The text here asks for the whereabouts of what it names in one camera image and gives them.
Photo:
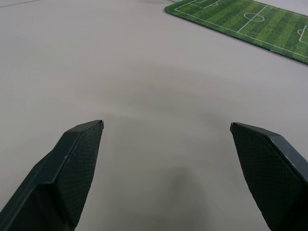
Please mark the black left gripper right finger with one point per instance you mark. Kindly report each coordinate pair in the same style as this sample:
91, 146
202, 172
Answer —
272, 173

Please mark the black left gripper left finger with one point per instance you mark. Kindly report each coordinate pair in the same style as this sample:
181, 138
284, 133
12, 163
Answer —
60, 178

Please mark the green soccer field mat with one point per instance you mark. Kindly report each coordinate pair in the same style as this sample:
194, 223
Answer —
250, 21

